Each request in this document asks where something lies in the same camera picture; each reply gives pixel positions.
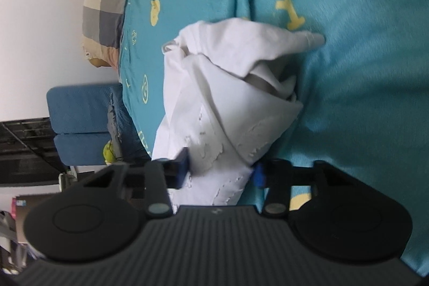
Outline blue covered chair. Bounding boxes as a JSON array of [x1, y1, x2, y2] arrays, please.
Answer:
[[54, 133, 151, 166], [47, 83, 151, 139]]

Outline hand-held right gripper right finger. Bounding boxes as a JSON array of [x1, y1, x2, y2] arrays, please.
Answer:
[[253, 159, 361, 217]]

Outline yellow-green plush toy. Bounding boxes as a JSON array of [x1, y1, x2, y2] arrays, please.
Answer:
[[102, 143, 118, 163]]

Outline grey cloth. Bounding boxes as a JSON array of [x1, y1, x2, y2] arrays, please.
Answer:
[[106, 93, 123, 153]]

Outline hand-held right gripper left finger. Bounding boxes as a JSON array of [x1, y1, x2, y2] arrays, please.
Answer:
[[82, 147, 191, 218]]

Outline brown pillow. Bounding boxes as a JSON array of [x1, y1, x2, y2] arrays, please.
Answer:
[[86, 50, 119, 69]]

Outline white shirt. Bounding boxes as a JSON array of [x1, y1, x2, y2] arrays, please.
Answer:
[[151, 18, 326, 206]]

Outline plaid pillow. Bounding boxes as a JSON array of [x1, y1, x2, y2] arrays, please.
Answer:
[[82, 0, 148, 70]]

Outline dark window grille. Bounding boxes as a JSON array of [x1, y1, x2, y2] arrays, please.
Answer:
[[0, 118, 68, 186]]

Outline teal printed bed sheet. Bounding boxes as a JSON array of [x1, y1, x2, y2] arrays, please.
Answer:
[[118, 0, 429, 285]]

